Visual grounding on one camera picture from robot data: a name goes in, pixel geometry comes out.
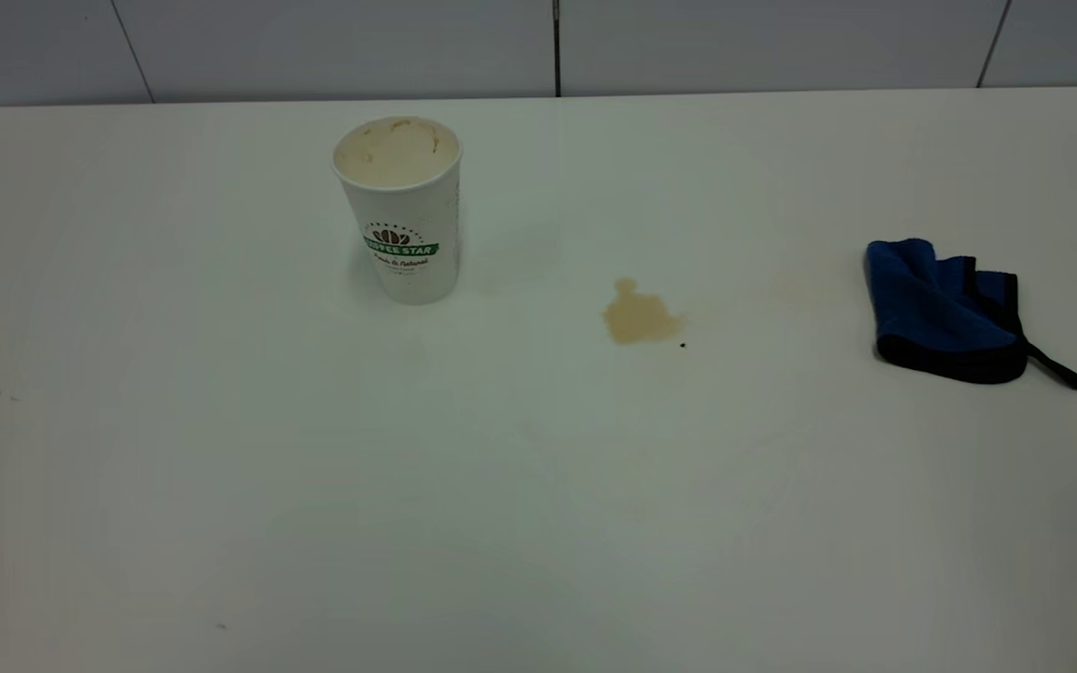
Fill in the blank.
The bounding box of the white paper coffee cup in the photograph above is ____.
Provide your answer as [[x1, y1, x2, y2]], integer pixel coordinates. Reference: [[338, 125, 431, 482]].
[[332, 115, 463, 306]]

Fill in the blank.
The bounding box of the blue black-edged cloth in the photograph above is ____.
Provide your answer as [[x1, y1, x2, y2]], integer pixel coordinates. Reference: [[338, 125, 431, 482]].
[[865, 237, 1077, 391]]

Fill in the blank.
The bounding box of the brown coffee spill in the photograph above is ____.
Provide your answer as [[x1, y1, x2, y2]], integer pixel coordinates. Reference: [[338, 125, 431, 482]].
[[603, 278, 685, 345]]

